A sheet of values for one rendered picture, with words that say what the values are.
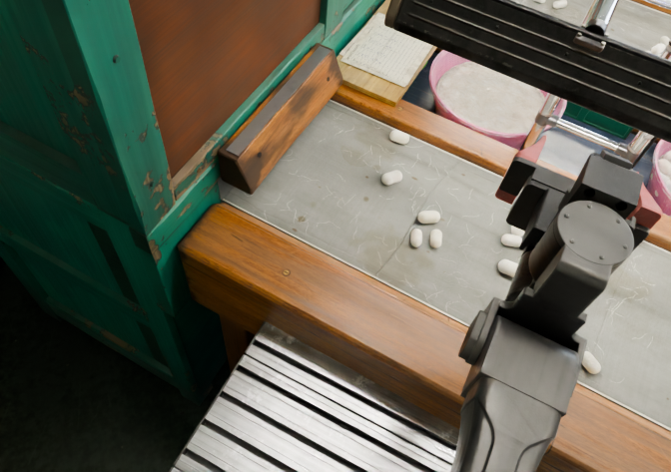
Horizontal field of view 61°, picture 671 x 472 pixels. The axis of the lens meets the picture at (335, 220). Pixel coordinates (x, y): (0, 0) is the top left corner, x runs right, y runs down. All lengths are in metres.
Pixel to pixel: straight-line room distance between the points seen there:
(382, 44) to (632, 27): 0.61
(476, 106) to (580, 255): 0.76
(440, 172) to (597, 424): 0.46
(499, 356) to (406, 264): 0.46
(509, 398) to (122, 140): 0.47
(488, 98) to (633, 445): 0.66
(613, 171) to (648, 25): 1.07
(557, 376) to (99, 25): 0.49
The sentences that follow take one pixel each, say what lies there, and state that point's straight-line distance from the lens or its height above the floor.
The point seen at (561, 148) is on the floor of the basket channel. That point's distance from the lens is 1.25.
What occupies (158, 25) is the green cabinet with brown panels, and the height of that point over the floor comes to 1.10.
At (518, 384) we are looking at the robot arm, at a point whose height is 1.10.
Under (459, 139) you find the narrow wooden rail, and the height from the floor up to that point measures 0.76.
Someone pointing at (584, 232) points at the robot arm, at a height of 1.17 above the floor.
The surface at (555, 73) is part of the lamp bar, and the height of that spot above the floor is 1.07.
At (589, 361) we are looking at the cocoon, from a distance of 0.91.
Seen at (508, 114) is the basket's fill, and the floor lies 0.73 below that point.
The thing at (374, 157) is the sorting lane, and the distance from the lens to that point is 1.02.
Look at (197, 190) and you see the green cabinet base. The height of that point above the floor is 0.82.
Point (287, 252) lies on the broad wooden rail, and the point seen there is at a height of 0.76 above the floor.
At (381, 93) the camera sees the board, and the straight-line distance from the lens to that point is 1.08.
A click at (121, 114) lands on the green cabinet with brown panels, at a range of 0.66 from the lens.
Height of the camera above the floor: 1.51
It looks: 56 degrees down
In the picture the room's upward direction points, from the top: 8 degrees clockwise
